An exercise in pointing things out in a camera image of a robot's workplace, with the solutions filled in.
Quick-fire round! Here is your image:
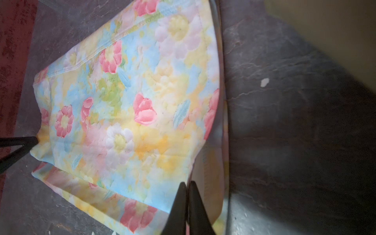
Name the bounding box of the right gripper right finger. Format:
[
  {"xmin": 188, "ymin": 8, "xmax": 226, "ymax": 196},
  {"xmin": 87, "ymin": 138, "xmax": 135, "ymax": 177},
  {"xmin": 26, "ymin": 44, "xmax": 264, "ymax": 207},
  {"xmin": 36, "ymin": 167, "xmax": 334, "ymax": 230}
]
[{"xmin": 188, "ymin": 181, "xmax": 215, "ymax": 235}]

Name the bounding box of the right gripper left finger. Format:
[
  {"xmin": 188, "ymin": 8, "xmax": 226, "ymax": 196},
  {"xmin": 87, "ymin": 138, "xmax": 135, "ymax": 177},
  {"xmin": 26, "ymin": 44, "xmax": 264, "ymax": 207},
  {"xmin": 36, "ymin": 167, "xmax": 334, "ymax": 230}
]
[{"xmin": 161, "ymin": 182, "xmax": 188, "ymax": 235}]

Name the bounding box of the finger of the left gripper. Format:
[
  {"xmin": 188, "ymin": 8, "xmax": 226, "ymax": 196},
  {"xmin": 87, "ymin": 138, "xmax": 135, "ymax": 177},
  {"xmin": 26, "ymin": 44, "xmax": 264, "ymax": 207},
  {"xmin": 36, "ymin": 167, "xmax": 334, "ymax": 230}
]
[{"xmin": 0, "ymin": 136, "xmax": 39, "ymax": 174}]

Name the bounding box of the floral pastel skirt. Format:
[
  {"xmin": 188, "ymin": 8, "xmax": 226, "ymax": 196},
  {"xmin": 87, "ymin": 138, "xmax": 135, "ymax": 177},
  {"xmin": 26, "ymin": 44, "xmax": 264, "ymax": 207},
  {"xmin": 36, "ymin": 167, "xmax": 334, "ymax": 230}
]
[{"xmin": 30, "ymin": 1, "xmax": 229, "ymax": 235}]

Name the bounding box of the olive green skirt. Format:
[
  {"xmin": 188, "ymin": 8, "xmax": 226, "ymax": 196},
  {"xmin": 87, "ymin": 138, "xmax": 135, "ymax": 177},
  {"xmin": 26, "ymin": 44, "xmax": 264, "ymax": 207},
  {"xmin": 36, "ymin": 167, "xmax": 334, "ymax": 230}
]
[{"xmin": 264, "ymin": 1, "xmax": 376, "ymax": 91}]

